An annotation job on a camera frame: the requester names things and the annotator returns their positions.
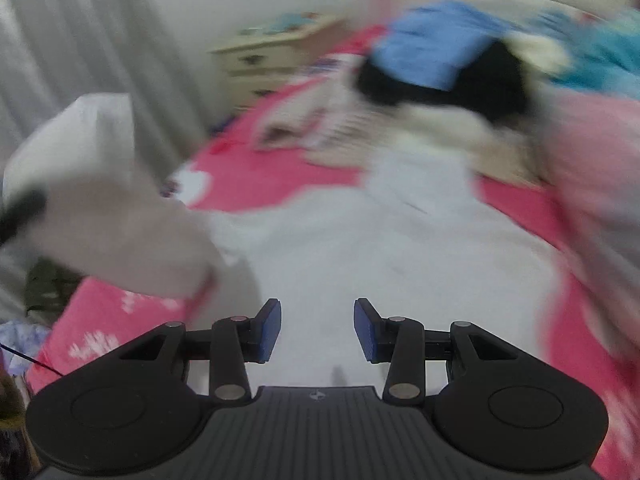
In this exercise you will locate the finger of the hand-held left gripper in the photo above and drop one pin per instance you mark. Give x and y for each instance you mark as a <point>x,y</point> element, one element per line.
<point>22,210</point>

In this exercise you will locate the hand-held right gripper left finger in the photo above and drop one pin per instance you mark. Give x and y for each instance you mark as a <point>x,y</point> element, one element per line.
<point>270,330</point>

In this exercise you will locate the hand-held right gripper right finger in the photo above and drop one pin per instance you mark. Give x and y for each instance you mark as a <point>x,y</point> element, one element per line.
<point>365,330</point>

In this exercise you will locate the white sweatshirt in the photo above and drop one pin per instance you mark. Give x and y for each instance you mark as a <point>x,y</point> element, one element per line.
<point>350,260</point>

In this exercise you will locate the dark green cloth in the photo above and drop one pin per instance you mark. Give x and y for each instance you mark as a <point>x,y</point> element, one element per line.
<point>50,290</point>

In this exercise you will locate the lavender floral cloth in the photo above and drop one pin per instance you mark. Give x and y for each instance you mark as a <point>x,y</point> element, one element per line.
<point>20,345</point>

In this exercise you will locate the grey curtain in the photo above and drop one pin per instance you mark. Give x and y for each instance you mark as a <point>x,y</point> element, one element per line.
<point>75,35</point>

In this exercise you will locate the checked beige cardigan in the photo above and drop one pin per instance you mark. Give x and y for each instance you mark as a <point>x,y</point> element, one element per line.
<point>320,125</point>

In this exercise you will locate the cream nightstand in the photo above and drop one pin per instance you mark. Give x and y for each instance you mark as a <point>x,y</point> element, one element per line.
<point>260,65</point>

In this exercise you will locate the pale pink floral duvet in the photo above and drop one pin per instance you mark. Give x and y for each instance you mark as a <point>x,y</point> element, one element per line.
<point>590,185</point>

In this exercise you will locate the black garment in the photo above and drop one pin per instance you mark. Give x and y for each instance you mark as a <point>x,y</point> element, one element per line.
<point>490,85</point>

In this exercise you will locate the blue shirt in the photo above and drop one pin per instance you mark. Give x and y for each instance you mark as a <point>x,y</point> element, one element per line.
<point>435,45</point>

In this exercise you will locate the teal paper piece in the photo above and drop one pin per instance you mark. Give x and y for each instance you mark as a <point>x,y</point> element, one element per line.
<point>285,22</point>

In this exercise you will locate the cream garment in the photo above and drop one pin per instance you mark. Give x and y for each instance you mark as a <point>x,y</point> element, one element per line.
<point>540,52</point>

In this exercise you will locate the teal blanket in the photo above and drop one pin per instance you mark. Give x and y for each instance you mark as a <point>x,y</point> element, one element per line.
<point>595,55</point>

